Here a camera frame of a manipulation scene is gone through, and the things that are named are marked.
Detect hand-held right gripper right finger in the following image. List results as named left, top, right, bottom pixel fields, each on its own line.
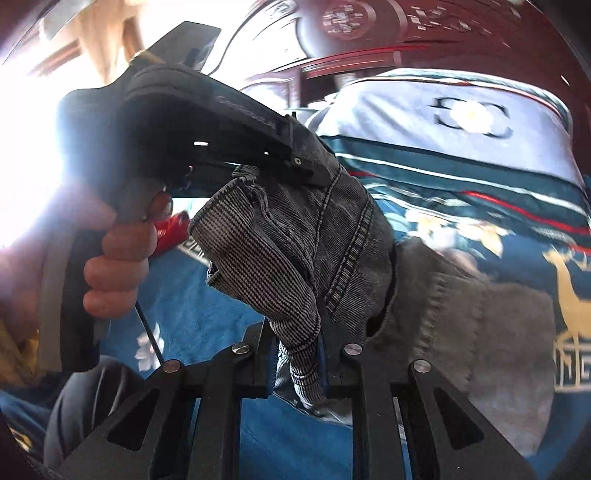
left=318, top=331, right=537, bottom=480

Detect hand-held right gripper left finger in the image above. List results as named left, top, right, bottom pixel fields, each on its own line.
left=59, top=322, right=279, bottom=480

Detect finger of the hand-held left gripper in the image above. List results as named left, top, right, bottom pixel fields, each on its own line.
left=276, top=112, right=339, bottom=188

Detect grey denim pants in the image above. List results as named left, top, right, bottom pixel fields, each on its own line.
left=187, top=148, right=557, bottom=459

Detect person's left hand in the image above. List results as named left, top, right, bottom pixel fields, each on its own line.
left=82, top=191, right=175, bottom=320

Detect blue deer-print blanket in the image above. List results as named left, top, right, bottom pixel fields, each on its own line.
left=0, top=185, right=591, bottom=480

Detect red garment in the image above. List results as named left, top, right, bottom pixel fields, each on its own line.
left=151, top=210, right=191, bottom=256

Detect blue striped flower-print pillow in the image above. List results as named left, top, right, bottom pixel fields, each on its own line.
left=305, top=67, right=588, bottom=232

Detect carved dark wooden headboard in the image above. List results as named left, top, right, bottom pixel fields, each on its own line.
left=222, top=0, right=583, bottom=139

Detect person's leg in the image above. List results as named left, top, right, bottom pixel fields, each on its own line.
left=44, top=357, right=158, bottom=472

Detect thin black cable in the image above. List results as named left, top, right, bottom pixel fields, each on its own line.
left=135, top=304, right=164, bottom=367

